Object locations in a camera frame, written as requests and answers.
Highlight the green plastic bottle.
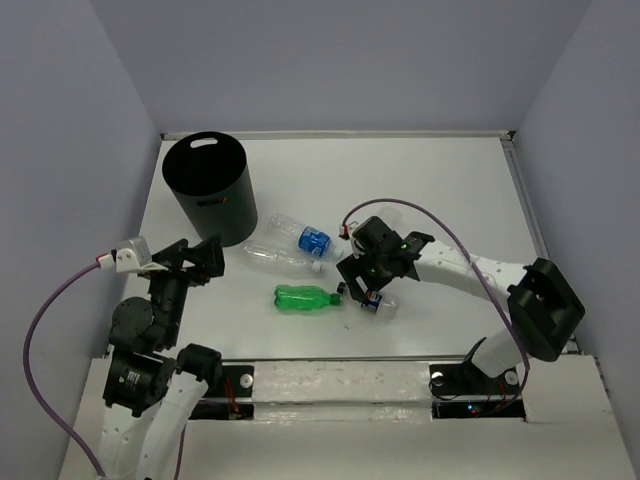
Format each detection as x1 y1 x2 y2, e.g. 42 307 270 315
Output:
273 285 342 312

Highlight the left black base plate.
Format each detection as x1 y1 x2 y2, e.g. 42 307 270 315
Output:
190 363 255 421

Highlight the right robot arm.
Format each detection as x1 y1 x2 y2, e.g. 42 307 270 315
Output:
337 216 585 392

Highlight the clear plastic bottle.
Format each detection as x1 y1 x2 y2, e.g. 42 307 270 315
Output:
241 241 323 278

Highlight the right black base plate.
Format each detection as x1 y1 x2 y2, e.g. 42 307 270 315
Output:
428 363 526 420

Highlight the Pepsi label clear bottle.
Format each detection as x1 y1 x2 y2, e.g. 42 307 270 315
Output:
336 281 400 320

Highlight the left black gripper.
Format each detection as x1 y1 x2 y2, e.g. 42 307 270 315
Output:
144 228 226 343

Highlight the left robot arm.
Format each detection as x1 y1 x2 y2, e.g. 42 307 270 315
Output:
97 236 225 479

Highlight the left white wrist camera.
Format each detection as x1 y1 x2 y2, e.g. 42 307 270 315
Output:
96 236 168 274

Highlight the green label clear bottle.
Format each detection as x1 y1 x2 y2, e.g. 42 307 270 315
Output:
377 206 402 230

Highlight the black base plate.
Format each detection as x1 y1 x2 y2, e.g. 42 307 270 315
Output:
190 363 255 421
428 363 526 420

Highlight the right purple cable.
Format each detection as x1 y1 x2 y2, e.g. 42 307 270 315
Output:
341 198 532 401

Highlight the purple cable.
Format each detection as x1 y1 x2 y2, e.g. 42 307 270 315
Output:
23 262 109 476
341 198 532 401

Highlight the black plastic bin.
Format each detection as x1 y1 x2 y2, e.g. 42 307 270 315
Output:
161 131 258 247

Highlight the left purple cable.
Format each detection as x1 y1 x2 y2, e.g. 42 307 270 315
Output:
23 262 109 476

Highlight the blue label clear bottle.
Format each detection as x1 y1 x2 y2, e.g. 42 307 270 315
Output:
267 213 344 261

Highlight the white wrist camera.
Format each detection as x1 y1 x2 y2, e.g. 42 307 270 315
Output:
338 221 359 249
96 236 168 274

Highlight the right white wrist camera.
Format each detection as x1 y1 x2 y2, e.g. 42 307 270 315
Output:
338 221 359 249

